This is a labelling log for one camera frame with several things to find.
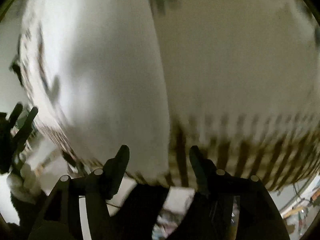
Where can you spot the white gloved left hand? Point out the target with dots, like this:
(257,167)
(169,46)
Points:
(25,186)

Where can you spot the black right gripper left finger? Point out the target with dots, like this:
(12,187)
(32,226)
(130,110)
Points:
(60,215)

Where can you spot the white knitted sock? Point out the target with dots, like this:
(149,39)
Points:
(104,62)

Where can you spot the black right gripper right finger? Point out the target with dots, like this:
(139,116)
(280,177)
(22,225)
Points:
(224,204)

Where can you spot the floral fleece blanket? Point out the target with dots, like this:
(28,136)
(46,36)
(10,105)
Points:
(242,82)

